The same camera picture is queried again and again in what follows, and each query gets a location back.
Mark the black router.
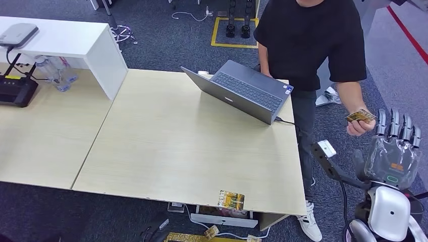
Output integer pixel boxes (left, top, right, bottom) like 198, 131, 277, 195
0, 53, 39, 108

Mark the black camera bracket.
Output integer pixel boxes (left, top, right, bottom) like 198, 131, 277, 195
311, 143, 372, 191

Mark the red floor tape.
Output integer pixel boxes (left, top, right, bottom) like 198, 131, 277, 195
386, 5, 428, 66

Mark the clear plastic water bottle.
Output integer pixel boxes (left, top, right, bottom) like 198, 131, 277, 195
50, 56, 80, 85
34, 56, 72, 93

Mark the small clear plastic holder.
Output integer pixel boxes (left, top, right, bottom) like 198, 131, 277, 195
167, 202, 186, 214

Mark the small light wood desk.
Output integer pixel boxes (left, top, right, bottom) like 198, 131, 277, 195
0, 63, 115, 191

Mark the flat grey device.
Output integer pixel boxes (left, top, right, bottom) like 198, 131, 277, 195
0, 22, 39, 49

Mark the black stand leg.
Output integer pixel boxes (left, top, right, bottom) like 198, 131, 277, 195
225, 0, 237, 38
240, 0, 252, 39

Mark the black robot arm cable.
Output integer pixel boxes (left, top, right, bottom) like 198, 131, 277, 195
338, 180, 356, 242

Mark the small grey white floor object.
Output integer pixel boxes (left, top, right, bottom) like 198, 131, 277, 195
315, 86, 342, 107

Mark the thin black device cable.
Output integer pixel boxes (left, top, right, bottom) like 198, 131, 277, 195
6, 46, 49, 82

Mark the white furniture leg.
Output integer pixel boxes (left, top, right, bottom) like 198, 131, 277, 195
88, 0, 113, 17

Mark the person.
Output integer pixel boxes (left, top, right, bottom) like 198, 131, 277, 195
253, 0, 378, 242

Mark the person's left hand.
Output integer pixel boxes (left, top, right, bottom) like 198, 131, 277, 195
346, 113, 377, 137

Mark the large light wood desk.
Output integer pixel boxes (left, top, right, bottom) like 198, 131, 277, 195
72, 68, 307, 232

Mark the grey laptop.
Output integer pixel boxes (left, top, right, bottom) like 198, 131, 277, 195
180, 59, 295, 126

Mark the tangled wire bundle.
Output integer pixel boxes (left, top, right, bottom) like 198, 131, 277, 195
110, 25, 139, 45

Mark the white cable with plug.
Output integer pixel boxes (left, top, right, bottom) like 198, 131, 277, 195
171, 6, 215, 23

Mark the autumn tree print card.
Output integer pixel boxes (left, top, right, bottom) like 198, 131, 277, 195
218, 190, 245, 211
345, 108, 378, 124

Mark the black device with label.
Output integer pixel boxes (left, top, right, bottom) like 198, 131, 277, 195
139, 218, 170, 242

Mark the white desk shelf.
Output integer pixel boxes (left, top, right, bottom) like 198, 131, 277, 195
0, 16, 129, 101

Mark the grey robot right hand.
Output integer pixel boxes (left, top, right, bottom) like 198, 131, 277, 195
352, 108, 422, 191

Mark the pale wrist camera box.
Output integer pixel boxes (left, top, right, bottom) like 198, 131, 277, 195
316, 140, 337, 159

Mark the yellow printed board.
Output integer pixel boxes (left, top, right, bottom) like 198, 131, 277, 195
163, 232, 249, 242

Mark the black laptop power cable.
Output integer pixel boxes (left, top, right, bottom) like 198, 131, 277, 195
274, 116, 298, 128

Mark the yellow floor tape square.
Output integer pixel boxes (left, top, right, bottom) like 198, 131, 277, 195
210, 17, 260, 49

